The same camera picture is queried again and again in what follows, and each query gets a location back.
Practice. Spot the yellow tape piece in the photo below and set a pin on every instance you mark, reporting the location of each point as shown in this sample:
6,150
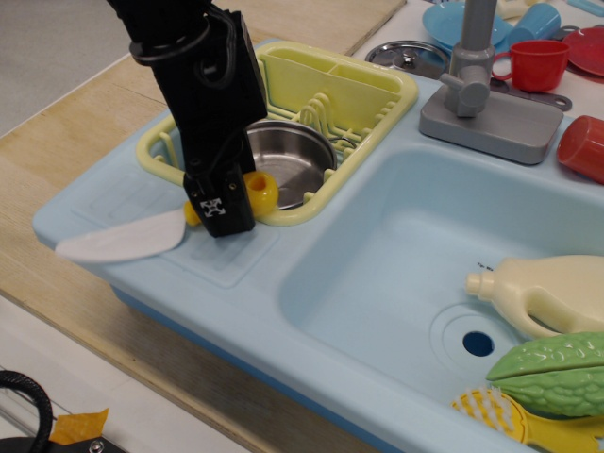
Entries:
74,428

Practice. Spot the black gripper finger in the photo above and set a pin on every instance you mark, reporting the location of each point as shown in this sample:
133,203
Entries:
220,200

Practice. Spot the grey toy faucet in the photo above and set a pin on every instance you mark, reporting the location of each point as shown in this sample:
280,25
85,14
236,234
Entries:
465,112

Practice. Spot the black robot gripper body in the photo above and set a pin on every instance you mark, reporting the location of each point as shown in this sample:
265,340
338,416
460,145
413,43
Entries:
204,63

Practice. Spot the yellow dish brush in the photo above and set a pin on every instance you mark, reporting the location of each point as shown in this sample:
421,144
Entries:
500,412

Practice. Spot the toy knife yellow handle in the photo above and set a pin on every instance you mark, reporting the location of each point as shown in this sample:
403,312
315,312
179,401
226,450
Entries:
159,233

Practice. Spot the cream toy detergent bottle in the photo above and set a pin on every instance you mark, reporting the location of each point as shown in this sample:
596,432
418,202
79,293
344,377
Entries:
545,297

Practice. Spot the red toy mug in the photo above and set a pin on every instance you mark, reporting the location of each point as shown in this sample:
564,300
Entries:
535,66

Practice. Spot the grey toy utensil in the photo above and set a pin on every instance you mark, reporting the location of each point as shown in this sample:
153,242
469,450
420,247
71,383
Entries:
561,102

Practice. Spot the stainless steel pot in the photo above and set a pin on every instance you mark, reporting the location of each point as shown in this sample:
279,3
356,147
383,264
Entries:
296,156

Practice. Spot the blue toy plate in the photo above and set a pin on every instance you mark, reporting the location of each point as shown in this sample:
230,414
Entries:
443,22

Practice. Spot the green toy bitter gourd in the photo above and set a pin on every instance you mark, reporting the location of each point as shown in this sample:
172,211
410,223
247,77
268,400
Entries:
560,375

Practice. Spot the yellow dish rack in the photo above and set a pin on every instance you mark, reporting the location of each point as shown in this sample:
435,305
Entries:
353,102

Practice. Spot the red toy plate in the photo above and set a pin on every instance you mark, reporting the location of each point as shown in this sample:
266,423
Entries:
586,49

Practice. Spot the red toy cup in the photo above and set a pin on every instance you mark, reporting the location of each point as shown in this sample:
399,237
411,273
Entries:
581,147

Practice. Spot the steel pot lid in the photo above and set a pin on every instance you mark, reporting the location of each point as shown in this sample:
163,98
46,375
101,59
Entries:
413,57

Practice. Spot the light blue toy sink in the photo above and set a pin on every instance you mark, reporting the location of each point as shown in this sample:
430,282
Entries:
361,310

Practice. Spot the blue toy cup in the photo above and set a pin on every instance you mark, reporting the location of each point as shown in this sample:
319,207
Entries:
541,22

